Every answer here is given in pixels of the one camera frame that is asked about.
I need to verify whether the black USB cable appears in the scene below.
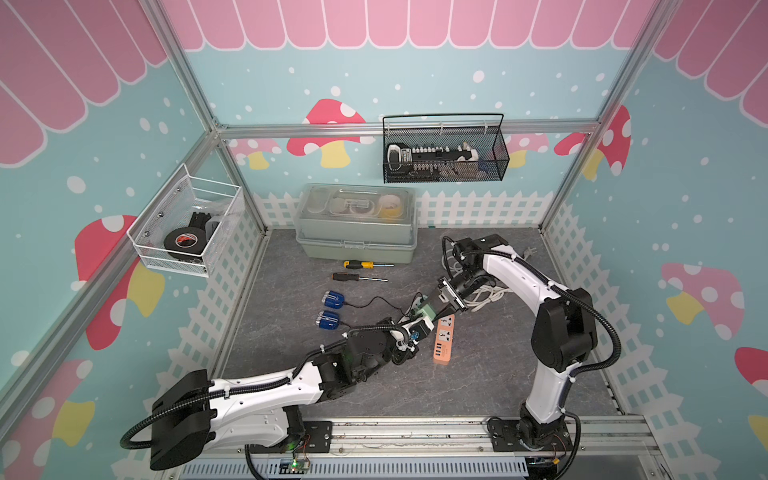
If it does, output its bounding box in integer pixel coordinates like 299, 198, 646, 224
339, 321, 397, 335
344, 295, 415, 316

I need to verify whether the green adapter front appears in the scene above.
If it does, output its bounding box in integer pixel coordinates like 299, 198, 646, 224
417, 302, 437, 322

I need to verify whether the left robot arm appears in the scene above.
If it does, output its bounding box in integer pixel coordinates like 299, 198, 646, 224
119, 321, 431, 471

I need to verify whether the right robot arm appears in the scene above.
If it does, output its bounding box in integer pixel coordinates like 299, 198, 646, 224
440, 234, 622, 451

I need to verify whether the orange power strip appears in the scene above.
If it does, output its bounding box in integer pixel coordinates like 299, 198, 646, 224
433, 314, 455, 365

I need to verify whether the orange black screwdriver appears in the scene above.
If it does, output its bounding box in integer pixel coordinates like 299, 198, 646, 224
331, 272, 387, 282

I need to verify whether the yellow black screwdriver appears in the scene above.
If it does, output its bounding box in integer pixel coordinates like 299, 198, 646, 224
343, 260, 393, 269

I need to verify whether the green translucent storage box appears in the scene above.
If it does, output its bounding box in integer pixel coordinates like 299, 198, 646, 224
294, 184, 418, 264

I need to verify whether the black tape roll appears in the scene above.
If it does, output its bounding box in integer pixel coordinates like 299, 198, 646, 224
163, 227, 207, 261

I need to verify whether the white power cord front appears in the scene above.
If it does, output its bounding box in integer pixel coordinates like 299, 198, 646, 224
465, 283, 517, 312

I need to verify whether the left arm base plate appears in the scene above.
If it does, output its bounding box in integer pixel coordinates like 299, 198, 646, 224
249, 421, 334, 454

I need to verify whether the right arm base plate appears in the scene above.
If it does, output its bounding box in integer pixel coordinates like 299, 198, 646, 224
485, 416, 572, 453

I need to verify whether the black wire mesh basket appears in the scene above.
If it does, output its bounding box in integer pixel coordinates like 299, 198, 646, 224
381, 113, 510, 184

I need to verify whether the white wire basket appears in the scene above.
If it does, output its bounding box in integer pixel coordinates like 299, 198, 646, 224
127, 165, 244, 278

